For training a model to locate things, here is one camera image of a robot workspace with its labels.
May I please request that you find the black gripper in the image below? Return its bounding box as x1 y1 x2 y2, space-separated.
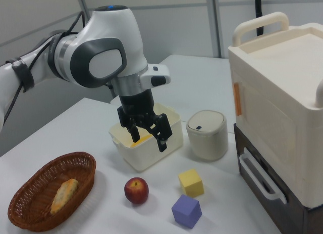
117 89 173 153

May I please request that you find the orange fruit piece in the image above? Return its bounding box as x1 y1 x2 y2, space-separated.
130 134 154 148

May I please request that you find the white plastic container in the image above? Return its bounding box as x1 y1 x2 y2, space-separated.
109 103 184 172

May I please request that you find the red apple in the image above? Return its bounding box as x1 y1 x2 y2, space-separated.
124 177 149 205

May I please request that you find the small white lidded bin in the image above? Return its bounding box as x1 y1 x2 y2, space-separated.
186 110 229 161

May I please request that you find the yellow cube block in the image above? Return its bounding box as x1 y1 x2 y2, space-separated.
178 168 205 197

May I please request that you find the purple cube block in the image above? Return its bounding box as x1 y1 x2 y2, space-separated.
171 194 203 229

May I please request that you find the bread roll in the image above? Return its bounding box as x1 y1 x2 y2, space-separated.
50 178 79 215

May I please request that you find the brown wicker basket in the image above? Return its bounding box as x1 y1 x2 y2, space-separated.
7 151 97 232

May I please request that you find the cream toy oven cabinet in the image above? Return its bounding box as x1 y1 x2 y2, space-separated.
228 12 323 208

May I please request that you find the black pole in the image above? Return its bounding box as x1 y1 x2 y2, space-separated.
254 0 265 37

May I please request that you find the dark brown drawer unit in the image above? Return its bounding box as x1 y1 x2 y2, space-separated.
233 123 323 234

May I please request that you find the white drawer handle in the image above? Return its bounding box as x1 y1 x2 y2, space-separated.
239 153 288 205

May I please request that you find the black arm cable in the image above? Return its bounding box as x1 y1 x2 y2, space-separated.
3 11 88 126

